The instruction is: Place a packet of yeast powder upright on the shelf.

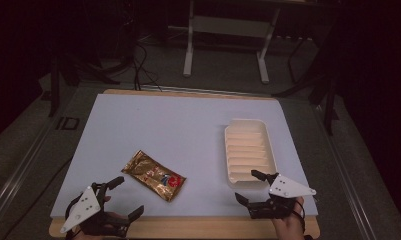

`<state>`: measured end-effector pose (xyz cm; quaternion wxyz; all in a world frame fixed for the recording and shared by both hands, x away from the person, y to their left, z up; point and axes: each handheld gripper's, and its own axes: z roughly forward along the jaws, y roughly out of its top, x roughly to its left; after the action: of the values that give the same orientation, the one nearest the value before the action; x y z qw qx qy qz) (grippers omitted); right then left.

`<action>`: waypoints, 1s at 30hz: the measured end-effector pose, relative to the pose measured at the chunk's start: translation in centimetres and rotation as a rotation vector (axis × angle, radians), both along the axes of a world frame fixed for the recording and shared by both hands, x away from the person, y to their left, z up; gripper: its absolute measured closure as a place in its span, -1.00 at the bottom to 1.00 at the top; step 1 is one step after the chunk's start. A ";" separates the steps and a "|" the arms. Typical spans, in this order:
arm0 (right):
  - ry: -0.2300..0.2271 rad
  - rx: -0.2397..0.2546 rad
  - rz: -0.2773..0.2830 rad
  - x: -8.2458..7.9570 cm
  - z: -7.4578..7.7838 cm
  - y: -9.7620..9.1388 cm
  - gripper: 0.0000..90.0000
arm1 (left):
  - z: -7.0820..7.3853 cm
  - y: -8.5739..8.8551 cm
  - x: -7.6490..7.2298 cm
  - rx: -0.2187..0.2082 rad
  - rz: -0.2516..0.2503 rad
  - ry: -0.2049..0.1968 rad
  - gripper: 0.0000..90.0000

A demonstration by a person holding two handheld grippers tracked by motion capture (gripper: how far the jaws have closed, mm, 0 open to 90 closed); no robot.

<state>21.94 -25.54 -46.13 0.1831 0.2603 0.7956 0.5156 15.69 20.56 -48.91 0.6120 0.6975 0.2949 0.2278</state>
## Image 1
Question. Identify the black metal stand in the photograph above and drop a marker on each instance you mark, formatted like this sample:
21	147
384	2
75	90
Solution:
329	103

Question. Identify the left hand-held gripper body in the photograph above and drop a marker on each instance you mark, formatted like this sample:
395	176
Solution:
83	206

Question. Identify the pale blue table mat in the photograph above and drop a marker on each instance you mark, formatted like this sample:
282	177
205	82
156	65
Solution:
174	133

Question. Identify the person's left hand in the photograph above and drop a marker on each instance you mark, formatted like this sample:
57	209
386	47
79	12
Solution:
116	218

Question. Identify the person's right hand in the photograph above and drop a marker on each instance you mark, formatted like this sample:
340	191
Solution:
289	229

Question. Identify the white metal desk frame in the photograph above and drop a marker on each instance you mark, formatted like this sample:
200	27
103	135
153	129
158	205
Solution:
228	26

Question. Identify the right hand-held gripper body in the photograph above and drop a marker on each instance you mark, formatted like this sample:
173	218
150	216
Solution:
289	188

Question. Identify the cream ribbed plastic tray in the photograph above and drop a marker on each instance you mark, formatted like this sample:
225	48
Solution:
249	150

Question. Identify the gold foil snack packet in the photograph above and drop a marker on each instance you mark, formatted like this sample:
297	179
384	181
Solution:
154	175

